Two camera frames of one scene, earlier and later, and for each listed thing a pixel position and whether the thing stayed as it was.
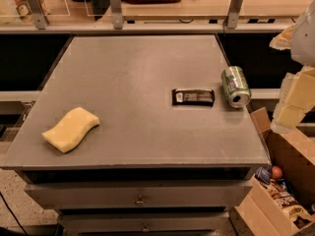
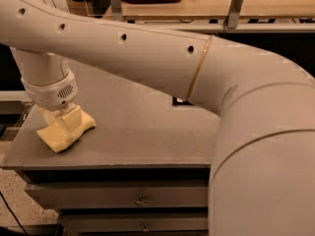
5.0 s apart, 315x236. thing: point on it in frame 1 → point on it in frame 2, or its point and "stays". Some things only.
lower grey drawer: [106, 222] stays
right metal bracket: [235, 7] stays
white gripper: [304, 39] → [49, 93]
